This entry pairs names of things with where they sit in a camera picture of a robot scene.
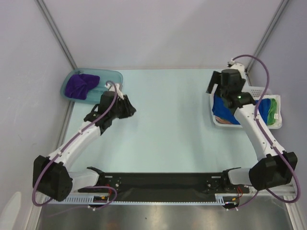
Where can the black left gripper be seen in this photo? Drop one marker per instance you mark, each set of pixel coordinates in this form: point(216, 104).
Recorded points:
point(129, 109)

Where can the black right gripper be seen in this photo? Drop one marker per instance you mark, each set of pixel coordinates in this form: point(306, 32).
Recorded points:
point(213, 80)

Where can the blue towel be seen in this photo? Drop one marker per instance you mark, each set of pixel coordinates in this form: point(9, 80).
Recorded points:
point(221, 111)

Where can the purple towel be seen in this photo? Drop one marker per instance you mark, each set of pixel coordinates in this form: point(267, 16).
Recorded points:
point(79, 85)

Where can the green microfibre towel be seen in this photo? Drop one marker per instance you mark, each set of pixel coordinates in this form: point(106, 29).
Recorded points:
point(272, 112)

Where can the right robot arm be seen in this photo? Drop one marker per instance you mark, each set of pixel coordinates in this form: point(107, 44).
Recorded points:
point(275, 165)

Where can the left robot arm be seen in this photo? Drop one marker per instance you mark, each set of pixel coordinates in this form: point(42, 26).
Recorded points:
point(52, 175)

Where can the teal plastic bin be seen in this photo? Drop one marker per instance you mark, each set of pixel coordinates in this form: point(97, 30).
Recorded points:
point(93, 96)

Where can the pink towel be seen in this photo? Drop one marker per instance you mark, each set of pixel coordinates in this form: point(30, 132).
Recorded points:
point(222, 122)

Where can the white plastic basket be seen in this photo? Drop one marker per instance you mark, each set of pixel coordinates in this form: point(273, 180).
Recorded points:
point(255, 92)

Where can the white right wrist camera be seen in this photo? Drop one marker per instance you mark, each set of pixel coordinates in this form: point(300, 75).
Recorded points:
point(232, 64)

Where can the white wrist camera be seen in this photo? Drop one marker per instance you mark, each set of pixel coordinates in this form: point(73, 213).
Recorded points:
point(232, 64)
point(115, 88)

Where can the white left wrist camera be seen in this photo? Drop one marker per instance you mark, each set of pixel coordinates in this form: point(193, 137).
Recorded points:
point(115, 88)

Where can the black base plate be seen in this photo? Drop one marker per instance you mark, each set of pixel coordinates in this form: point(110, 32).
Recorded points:
point(166, 187)

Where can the aluminium frame rail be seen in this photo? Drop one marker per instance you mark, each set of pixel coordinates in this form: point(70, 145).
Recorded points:
point(284, 190)

